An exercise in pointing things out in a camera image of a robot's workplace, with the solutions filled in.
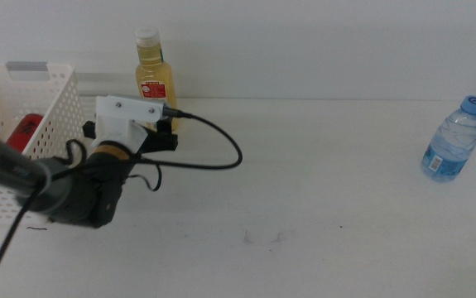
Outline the yellow tea bottle white cap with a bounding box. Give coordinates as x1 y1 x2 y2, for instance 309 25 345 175
134 26 180 132

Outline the red cola can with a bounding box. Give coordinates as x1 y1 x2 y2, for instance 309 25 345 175
5 113 45 154

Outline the clear water bottle blue cap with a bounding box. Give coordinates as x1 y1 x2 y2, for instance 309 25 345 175
420 94 476 182

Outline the white perforated plastic basket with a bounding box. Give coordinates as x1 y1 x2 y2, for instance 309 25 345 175
0 62 89 224

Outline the thin black cable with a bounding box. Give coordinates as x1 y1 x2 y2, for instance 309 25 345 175
65 139 163 192

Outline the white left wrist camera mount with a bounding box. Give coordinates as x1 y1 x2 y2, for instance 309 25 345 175
91 94 165 155

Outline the black braided camera cable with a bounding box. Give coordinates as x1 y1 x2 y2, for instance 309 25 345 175
0 106 243 298

